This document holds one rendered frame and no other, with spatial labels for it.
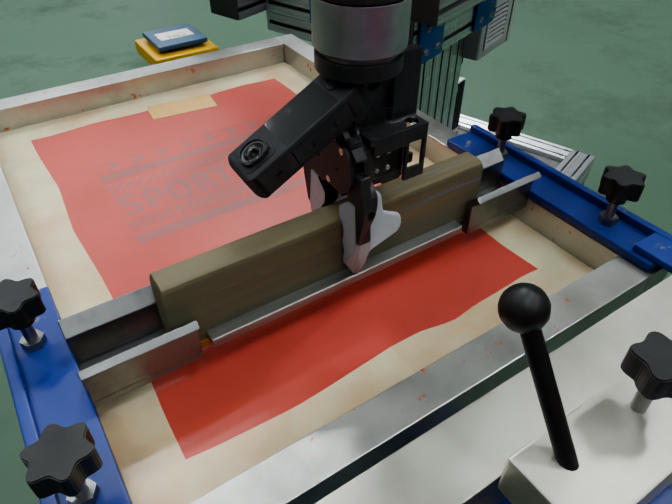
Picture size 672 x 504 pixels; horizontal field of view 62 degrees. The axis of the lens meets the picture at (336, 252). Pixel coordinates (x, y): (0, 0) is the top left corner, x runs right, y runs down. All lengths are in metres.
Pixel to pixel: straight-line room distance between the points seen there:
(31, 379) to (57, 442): 0.13
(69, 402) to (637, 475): 0.40
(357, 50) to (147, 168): 0.47
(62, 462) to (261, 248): 0.22
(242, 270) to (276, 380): 0.11
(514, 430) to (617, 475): 0.07
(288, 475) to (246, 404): 0.10
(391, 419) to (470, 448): 0.09
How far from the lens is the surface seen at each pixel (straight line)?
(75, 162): 0.88
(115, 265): 0.67
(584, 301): 0.59
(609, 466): 0.37
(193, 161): 0.83
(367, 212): 0.48
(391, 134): 0.48
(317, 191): 0.54
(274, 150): 0.44
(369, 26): 0.43
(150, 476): 0.50
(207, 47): 1.22
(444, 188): 0.60
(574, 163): 2.36
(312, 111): 0.45
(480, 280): 0.63
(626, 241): 0.66
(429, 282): 0.62
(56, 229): 0.76
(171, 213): 0.73
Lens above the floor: 1.38
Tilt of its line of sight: 41 degrees down
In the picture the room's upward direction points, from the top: straight up
